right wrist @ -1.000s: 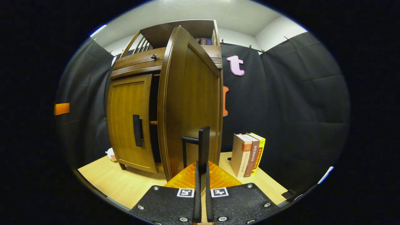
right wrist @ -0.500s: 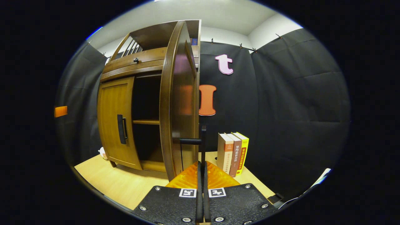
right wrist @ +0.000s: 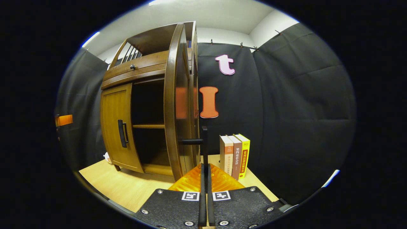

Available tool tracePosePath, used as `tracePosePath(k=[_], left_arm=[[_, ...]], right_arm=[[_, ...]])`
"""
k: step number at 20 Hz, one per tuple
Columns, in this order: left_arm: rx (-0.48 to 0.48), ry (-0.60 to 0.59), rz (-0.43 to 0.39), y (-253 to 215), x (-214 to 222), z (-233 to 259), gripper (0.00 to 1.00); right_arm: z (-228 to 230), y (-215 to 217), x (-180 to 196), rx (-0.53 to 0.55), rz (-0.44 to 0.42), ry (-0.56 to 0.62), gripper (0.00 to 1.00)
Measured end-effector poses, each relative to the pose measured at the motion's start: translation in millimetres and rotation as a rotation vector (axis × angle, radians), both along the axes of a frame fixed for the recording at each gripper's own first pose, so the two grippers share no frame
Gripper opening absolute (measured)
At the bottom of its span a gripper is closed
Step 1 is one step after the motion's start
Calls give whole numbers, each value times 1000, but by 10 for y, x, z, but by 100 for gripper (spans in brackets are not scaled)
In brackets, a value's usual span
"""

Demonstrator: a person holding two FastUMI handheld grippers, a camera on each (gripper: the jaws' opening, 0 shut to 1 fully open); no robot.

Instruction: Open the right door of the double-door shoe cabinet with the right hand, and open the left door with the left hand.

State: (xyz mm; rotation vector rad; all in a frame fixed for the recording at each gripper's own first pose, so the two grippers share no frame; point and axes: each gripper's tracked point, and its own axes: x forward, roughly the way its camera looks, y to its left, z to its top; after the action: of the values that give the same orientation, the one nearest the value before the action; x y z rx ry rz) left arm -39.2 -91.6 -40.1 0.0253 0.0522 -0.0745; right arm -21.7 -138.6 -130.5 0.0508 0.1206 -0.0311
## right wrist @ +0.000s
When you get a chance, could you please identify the ceiling light strip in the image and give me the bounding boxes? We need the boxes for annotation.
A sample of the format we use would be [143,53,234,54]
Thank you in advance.
[82,31,100,48]

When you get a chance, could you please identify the brown standing book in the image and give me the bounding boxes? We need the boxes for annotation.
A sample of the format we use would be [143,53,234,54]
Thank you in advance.
[228,135,243,181]

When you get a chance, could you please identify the wooden cabinet door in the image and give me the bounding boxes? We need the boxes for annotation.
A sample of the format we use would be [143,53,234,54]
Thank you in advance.
[100,83,144,174]
[163,23,209,182]

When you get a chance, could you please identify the wooden double-door shoe cabinet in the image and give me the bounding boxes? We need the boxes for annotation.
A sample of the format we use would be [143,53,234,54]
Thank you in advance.
[100,21,201,183]

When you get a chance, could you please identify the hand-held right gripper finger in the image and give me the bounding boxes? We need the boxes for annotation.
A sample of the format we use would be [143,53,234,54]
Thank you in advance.
[207,164,288,229]
[134,164,207,229]

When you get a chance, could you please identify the wooden drawer with black knob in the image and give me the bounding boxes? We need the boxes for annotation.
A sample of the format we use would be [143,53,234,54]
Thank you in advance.
[102,51,193,84]

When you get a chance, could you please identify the beige and orange book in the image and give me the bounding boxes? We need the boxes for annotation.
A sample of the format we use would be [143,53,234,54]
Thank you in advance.
[219,135,234,175]

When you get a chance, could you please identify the black backdrop cloth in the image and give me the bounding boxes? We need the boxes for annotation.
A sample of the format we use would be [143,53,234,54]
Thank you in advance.
[55,22,356,205]

